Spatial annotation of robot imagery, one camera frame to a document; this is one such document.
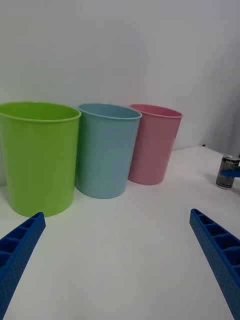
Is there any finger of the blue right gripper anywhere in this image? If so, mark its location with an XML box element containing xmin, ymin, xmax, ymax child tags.
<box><xmin>219</xmin><ymin>167</ymin><xmax>240</xmax><ymax>179</ymax></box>

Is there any pink plastic bin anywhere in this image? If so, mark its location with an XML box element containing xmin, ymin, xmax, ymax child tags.
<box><xmin>127</xmin><ymin>103</ymin><xmax>184</xmax><ymax>186</ymax></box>

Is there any pale blue plastic bin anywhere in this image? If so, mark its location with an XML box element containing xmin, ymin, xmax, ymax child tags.
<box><xmin>74</xmin><ymin>103</ymin><xmax>143</xmax><ymax>200</ymax></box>

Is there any black and silver drink can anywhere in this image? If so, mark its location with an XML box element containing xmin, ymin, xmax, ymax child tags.
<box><xmin>215</xmin><ymin>154</ymin><xmax>240</xmax><ymax>190</ymax></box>

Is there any green plastic bin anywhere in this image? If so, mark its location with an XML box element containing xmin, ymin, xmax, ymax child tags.
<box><xmin>0</xmin><ymin>101</ymin><xmax>82</xmax><ymax>218</ymax></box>

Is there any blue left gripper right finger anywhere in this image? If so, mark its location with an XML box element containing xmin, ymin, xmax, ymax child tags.
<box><xmin>189</xmin><ymin>208</ymin><xmax>240</xmax><ymax>320</ymax></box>

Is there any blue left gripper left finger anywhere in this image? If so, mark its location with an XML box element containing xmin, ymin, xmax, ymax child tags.
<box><xmin>0</xmin><ymin>211</ymin><xmax>47</xmax><ymax>320</ymax></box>

